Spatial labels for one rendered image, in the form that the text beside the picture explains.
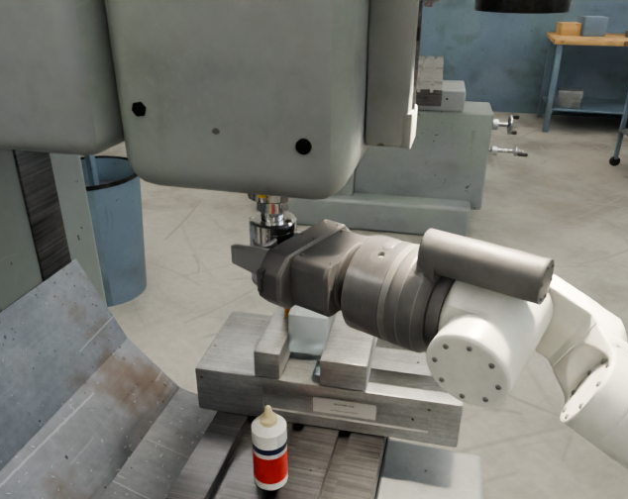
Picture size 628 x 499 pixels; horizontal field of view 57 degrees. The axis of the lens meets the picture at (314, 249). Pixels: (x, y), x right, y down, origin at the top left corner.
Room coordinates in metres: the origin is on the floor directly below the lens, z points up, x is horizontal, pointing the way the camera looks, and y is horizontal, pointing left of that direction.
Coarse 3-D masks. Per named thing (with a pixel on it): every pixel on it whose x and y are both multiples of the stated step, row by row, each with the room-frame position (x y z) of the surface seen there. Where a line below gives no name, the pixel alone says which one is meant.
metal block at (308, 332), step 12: (300, 312) 0.65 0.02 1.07; (312, 312) 0.65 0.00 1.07; (288, 324) 0.65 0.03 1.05; (300, 324) 0.64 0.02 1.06; (312, 324) 0.64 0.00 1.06; (324, 324) 0.64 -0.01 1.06; (288, 336) 0.65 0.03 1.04; (300, 336) 0.64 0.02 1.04; (312, 336) 0.64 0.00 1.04; (324, 336) 0.64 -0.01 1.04; (300, 348) 0.64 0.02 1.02; (312, 348) 0.64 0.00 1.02; (324, 348) 0.64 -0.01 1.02
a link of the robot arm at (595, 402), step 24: (552, 288) 0.40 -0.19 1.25; (576, 312) 0.39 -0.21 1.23; (600, 312) 0.39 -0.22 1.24; (552, 336) 0.40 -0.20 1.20; (576, 336) 0.39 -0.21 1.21; (600, 336) 0.37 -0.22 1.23; (624, 336) 0.37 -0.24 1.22; (552, 360) 0.40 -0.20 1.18; (576, 360) 0.38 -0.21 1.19; (600, 360) 0.37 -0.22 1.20; (624, 360) 0.35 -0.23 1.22; (576, 384) 0.37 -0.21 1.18; (600, 384) 0.33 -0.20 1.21; (624, 384) 0.33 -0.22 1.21; (576, 408) 0.33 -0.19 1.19; (600, 408) 0.32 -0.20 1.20; (624, 408) 0.32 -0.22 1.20; (576, 432) 0.33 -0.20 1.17; (600, 432) 0.32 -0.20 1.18
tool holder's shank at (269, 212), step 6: (258, 204) 0.52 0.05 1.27; (264, 204) 0.51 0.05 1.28; (270, 204) 0.51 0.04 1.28; (276, 204) 0.51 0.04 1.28; (282, 204) 0.52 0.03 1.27; (258, 210) 0.52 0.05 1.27; (264, 210) 0.51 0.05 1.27; (270, 210) 0.51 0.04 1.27; (276, 210) 0.51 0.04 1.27; (282, 210) 0.51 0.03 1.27; (264, 216) 0.52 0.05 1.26; (270, 216) 0.51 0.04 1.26; (276, 216) 0.52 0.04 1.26; (282, 216) 0.52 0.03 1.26
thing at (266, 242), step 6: (252, 234) 0.51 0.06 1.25; (288, 234) 0.51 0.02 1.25; (294, 234) 0.52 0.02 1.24; (252, 240) 0.51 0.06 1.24; (258, 240) 0.51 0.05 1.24; (264, 240) 0.50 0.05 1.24; (270, 240) 0.50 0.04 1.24; (276, 240) 0.50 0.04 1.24; (282, 240) 0.51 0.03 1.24; (258, 246) 0.51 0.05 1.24; (264, 246) 0.50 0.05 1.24; (270, 246) 0.50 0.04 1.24; (252, 276) 0.52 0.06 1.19
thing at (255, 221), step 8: (256, 216) 0.53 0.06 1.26; (288, 216) 0.53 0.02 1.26; (256, 224) 0.51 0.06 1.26; (264, 224) 0.51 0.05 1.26; (272, 224) 0.51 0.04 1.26; (280, 224) 0.51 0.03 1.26; (288, 224) 0.51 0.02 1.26; (296, 224) 0.52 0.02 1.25; (256, 232) 0.51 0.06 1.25; (264, 232) 0.50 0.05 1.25; (272, 232) 0.50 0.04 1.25; (280, 232) 0.50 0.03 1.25; (288, 232) 0.51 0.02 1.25
